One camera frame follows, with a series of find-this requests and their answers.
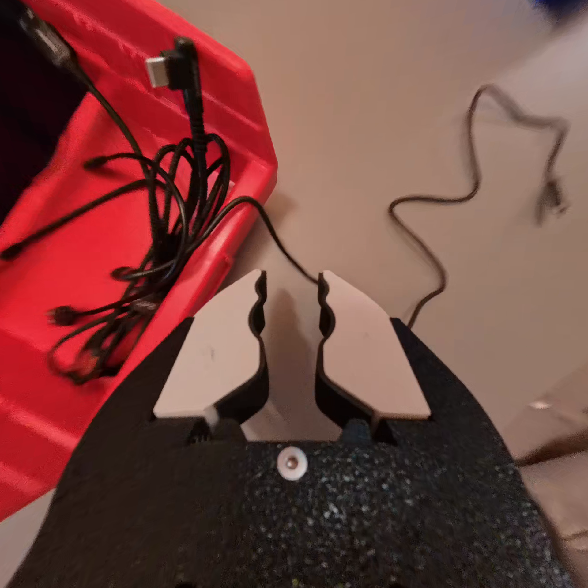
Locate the black cable rim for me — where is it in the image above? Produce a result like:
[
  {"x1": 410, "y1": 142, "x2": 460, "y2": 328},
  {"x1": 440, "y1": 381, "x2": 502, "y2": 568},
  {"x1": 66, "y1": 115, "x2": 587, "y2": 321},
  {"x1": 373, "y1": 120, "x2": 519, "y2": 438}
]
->
[{"x1": 216, "y1": 195, "x2": 320, "y2": 284}]

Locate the black angled-plug braided cable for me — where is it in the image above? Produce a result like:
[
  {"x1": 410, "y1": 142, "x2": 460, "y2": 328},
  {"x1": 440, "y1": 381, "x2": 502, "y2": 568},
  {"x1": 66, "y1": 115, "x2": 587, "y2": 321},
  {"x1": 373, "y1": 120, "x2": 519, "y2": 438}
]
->
[{"x1": 145, "y1": 37, "x2": 231, "y2": 239}]

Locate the tangle of black cables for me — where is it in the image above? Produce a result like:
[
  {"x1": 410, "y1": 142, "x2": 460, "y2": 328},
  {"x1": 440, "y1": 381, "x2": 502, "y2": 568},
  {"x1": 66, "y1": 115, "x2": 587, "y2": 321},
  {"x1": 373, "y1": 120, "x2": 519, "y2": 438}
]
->
[{"x1": 0, "y1": 138, "x2": 232, "y2": 386}]

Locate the red plastic bin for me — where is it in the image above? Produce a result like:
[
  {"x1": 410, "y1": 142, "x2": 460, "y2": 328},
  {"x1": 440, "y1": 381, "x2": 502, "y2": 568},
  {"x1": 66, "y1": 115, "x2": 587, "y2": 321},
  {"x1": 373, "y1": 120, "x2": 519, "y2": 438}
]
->
[{"x1": 0, "y1": 0, "x2": 279, "y2": 523}]

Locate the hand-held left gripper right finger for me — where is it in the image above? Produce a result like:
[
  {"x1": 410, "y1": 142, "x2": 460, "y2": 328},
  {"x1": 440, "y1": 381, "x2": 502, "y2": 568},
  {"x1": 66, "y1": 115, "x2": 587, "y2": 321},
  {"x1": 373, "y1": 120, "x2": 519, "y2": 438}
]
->
[{"x1": 315, "y1": 270, "x2": 432, "y2": 436}]

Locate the long thin black cable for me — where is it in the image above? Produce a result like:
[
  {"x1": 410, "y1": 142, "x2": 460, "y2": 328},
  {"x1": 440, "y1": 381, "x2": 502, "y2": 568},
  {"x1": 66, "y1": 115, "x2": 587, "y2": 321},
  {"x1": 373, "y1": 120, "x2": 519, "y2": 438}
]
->
[{"x1": 388, "y1": 84, "x2": 571, "y2": 330}]

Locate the black straight-plug cable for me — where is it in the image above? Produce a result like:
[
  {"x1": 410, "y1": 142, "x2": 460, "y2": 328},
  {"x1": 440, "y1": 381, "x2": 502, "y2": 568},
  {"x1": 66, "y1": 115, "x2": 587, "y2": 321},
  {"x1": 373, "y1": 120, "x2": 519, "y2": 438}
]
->
[{"x1": 16, "y1": 7, "x2": 159, "y2": 194}]

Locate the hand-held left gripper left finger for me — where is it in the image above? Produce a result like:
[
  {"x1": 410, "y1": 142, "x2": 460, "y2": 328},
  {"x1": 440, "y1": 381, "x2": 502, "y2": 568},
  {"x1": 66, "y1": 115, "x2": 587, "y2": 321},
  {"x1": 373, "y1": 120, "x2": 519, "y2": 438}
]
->
[{"x1": 152, "y1": 269, "x2": 270, "y2": 437}]

